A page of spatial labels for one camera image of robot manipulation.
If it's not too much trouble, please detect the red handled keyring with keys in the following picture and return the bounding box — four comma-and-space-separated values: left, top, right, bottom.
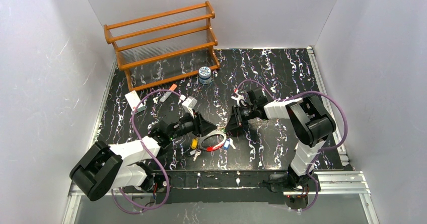
189, 130, 227, 162

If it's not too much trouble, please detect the blue tagged key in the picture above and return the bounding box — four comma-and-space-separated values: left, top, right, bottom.
222, 138, 236, 150

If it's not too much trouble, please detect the green tagged key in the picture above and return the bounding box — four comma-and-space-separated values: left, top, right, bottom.
217, 127, 226, 133

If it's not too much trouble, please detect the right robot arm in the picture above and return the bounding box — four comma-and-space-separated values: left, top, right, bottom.
225, 89, 336, 188

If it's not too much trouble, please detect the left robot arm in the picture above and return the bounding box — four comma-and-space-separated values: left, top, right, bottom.
69, 112, 217, 201

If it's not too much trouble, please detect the orange capped marker pen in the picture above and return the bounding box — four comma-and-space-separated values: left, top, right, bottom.
160, 84, 177, 103

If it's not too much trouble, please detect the small blue patterned tin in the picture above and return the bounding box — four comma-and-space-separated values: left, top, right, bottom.
198, 66, 212, 85

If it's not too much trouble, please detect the white card box left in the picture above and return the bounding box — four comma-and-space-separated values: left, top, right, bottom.
125, 91, 146, 113

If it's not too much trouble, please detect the orange wooden shelf rack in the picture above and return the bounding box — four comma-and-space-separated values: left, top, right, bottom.
103, 1, 221, 91

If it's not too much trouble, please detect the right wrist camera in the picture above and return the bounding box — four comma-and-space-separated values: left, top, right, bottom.
231, 89, 244, 106

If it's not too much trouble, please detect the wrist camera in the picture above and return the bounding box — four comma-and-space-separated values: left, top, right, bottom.
181, 97, 197, 117
231, 89, 244, 106

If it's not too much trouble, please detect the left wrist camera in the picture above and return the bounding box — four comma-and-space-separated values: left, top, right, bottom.
181, 97, 197, 117

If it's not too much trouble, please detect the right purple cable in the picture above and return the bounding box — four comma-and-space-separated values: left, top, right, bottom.
234, 79, 348, 212

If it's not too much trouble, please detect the purple cable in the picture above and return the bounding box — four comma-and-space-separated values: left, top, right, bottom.
111, 89, 187, 215
234, 79, 348, 212

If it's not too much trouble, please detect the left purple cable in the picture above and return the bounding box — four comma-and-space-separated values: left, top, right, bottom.
111, 89, 187, 215

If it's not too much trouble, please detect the aluminium frame rail front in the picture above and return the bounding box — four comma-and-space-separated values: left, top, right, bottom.
68, 171, 372, 196

